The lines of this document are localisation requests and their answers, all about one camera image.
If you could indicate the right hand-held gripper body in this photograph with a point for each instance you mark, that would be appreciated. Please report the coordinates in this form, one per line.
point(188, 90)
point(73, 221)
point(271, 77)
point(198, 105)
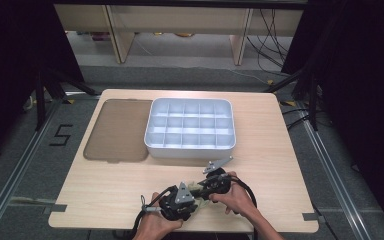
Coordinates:
point(218, 183)

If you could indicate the person's left hand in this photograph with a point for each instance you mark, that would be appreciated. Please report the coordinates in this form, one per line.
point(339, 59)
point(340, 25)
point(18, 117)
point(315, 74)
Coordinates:
point(153, 226)

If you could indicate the beige wooden desk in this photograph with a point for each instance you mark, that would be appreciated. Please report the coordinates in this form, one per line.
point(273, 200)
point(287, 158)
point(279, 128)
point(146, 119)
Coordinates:
point(180, 18)

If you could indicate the black metal stand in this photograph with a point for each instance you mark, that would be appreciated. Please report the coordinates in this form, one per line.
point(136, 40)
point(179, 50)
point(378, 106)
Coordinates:
point(40, 100)
point(313, 100)

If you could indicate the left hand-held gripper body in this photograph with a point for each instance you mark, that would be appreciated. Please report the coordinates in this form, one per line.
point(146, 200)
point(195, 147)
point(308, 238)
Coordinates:
point(182, 196)

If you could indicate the grey tape strip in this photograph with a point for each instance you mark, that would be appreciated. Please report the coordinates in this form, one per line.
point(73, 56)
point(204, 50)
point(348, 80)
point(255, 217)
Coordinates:
point(313, 217)
point(55, 208)

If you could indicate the light green sock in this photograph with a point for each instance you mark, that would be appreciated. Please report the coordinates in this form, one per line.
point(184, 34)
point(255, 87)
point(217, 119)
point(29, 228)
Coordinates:
point(202, 202)

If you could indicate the person's right hand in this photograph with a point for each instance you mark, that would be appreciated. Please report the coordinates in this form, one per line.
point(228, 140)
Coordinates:
point(240, 200)

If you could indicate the aluminium floor rail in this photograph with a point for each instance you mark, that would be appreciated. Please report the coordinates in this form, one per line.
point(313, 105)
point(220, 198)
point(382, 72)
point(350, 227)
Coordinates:
point(333, 176)
point(16, 173)

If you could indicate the white divided storage box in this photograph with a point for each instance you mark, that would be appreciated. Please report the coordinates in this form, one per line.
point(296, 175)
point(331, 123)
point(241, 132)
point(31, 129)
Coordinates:
point(190, 128)

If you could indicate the black curtain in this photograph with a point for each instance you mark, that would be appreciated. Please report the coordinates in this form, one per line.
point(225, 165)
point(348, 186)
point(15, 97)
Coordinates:
point(13, 66)
point(363, 83)

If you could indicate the brown translucent lid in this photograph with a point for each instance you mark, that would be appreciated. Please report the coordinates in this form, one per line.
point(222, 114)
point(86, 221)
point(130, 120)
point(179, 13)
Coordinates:
point(118, 131)

